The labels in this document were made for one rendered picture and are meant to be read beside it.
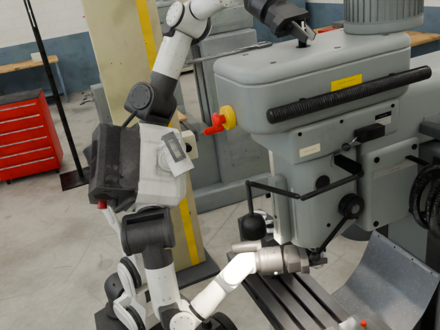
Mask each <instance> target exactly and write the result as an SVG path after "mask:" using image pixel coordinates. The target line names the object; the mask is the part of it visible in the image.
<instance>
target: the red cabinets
mask: <svg viewBox="0 0 440 330"><path fill-rule="evenodd" d="M63 155H64V153H63V151H62V147H61V145H60V141H59V138H58V135H57V132H56V129H55V126H54V123H53V120H52V117H51V114H50V111H49V108H48V104H47V102H46V98H45V95H44V92H43V88H38V89H34V90H28V91H24V92H18V93H14V94H8V95H4V96H0V179H1V181H6V182H7V185H10V184H11V182H10V180H11V179H14V178H17V177H23V176H26V175H31V174H37V173H40V172H45V171H49V170H53V169H56V173H60V170H59V168H61V165H62V158H63Z"/></svg>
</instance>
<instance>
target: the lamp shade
mask: <svg viewBox="0 0 440 330"><path fill-rule="evenodd" d="M240 230H241V235H242V238H244V239H245V240H249V241H256V240H260V239H262V238H264V237H265V236H266V234H267V229H266V222H265V220H264V218H263V216H262V215H261V214H260V213H256V212H254V215H250V214H249V213H247V214H245V215H244V216H243V217H242V220H241V224H240Z"/></svg>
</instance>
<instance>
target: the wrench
mask: <svg viewBox="0 0 440 330"><path fill-rule="evenodd" d="M268 46H272V43H266V42H262V43H256V44H254V45H251V46H247V47H244V48H238V49H235V50H230V51H227V52H222V53H218V54H214V55H211V56H205V57H202V58H197V59H193V60H189V61H186V62H185V64H187V65H190V64H195V63H198V62H203V61H206V60H211V59H214V58H219V57H222V56H228V55H231V54H236V53H239V52H244V51H247V50H252V49H255V48H264V47H268Z"/></svg>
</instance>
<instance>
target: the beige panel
mask: <svg viewBox="0 0 440 330"><path fill-rule="evenodd" d="M81 5H82V9H83V12H84V17H85V19H86V24H87V27H88V31H89V34H90V39H91V41H92V46H93V49H94V54H95V57H96V61H97V64H98V69H99V72H100V76H101V81H102V84H103V88H104V91H105V95H106V98H107V103H108V106H109V110H110V114H111V118H112V121H113V125H117V126H122V124H123V123H124V122H125V121H126V119H127V118H128V117H129V116H130V115H131V113H129V112H128V111H127V110H125V108H124V103H125V101H126V99H127V97H128V94H129V92H130V90H131V88H132V87H133V85H135V84H136V83H139V82H146V83H149V84H150V83H151V78H150V76H151V72H152V70H153V66H154V64H155V61H156V57H157V55H158V51H159V50H160V46H161V44H162V40H163V37H162V31H161V26H160V20H159V17H158V11H157V7H156V0H81ZM167 127H169V128H176V129H178V130H179V133H180V134H181V128H180V124H179V118H178V114H177V108H176V110H175V113H174V115H173V117H172V119H171V121H170V123H169V125H168V126H167ZM181 137H182V135H181ZM170 214H171V218H172V223H173V226H174V234H175V247H173V248H170V247H167V248H165V249H171V250H172V255H173V259H174V268H175V275H176V278H177V282H178V288H179V290H180V289H183V288H186V287H189V286H190V285H193V284H196V283H198V282H201V281H204V280H207V279H208V278H211V277H214V276H216V275H218V274H219V273H220V272H221V271H220V269H219V268H218V266H217V265H216V264H215V262H214V261H213V259H212V258H211V256H210V255H209V253H208V252H207V251H206V249H205V248H204V246H203V242H202V235H201V232H200V225H199V222H198V216H197V212H196V205H195V201H194V195H193V189H192V185H191V179H190V175H189V171H188V172H186V195H185V197H184V199H183V200H182V201H181V202H180V203H179V204H178V205H177V206H176V207H175V208H173V209H172V210H171V211H170Z"/></svg>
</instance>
